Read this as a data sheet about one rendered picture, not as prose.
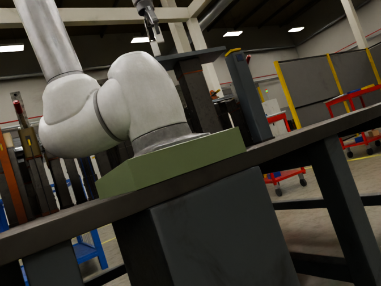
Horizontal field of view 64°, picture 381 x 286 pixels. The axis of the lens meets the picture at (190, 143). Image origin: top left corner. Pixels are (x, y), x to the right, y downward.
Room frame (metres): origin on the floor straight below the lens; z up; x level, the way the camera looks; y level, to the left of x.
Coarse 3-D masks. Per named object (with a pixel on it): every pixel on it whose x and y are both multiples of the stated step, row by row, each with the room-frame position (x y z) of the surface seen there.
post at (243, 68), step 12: (228, 60) 1.43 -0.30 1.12; (240, 60) 1.41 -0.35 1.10; (240, 72) 1.40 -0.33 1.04; (240, 84) 1.41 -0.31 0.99; (252, 84) 1.42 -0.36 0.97; (240, 96) 1.44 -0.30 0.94; (252, 96) 1.41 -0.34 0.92; (252, 108) 1.40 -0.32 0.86; (252, 120) 1.42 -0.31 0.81; (264, 120) 1.42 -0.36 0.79; (252, 132) 1.44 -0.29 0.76; (264, 132) 1.41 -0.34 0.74
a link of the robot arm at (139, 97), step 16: (112, 64) 0.75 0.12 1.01; (128, 64) 0.72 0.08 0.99; (144, 64) 0.72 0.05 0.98; (160, 64) 0.80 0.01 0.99; (112, 80) 0.73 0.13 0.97; (128, 80) 0.71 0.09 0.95; (144, 80) 0.71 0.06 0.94; (160, 80) 0.73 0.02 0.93; (112, 96) 0.73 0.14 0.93; (128, 96) 0.72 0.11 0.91; (144, 96) 0.71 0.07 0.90; (160, 96) 0.72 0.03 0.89; (176, 96) 0.76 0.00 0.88; (112, 112) 0.73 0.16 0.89; (128, 112) 0.72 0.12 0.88; (144, 112) 0.71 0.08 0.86; (160, 112) 0.71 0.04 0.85; (176, 112) 0.74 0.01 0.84; (112, 128) 0.75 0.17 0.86; (128, 128) 0.74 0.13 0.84; (144, 128) 0.71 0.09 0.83
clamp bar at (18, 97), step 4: (12, 92) 1.20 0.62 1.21; (16, 92) 1.21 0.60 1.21; (12, 96) 1.20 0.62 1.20; (16, 96) 1.20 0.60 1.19; (20, 96) 1.22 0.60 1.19; (12, 100) 1.20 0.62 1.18; (20, 100) 1.22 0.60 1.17; (20, 104) 1.22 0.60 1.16; (24, 108) 1.22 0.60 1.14; (16, 112) 1.21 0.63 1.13; (24, 112) 1.22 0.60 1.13; (24, 116) 1.22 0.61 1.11; (28, 120) 1.23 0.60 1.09; (20, 124) 1.22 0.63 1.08; (28, 124) 1.23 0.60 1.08
